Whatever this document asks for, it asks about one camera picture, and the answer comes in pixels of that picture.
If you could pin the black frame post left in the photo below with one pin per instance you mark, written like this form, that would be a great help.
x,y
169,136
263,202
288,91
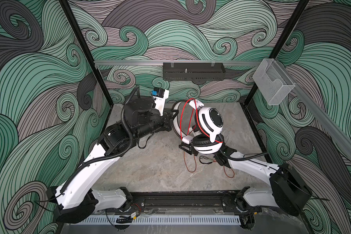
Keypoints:
x,y
80,38

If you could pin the black frame post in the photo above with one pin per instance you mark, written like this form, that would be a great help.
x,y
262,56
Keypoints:
x,y
80,38
280,43

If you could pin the white slotted cable duct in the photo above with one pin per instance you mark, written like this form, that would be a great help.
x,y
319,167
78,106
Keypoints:
x,y
166,220

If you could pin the aluminium rail right wall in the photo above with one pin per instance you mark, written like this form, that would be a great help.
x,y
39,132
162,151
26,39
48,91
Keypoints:
x,y
319,102

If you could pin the aluminium rail back wall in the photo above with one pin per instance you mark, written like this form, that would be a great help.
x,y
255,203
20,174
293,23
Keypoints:
x,y
136,62

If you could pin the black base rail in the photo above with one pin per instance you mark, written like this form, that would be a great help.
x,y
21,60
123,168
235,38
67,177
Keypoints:
x,y
228,201

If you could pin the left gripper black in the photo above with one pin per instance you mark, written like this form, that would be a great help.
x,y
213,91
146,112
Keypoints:
x,y
166,118

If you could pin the black frame post right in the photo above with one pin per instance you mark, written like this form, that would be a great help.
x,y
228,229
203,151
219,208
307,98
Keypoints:
x,y
280,43

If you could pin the white black headphones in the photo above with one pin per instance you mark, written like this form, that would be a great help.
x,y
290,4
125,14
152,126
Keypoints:
x,y
205,136

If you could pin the aluminium rail wall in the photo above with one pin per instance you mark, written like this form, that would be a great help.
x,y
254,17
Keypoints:
x,y
319,102
136,62

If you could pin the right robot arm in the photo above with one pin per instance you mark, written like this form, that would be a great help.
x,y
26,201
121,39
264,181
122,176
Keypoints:
x,y
287,190

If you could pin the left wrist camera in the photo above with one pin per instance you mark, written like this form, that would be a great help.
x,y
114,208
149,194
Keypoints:
x,y
159,96

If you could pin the black perforated metal tray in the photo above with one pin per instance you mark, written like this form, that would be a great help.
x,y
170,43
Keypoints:
x,y
195,72

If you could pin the clear plastic wall bin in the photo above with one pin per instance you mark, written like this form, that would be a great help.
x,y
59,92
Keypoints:
x,y
273,81

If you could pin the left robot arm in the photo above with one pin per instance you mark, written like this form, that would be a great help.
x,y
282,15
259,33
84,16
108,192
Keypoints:
x,y
76,199

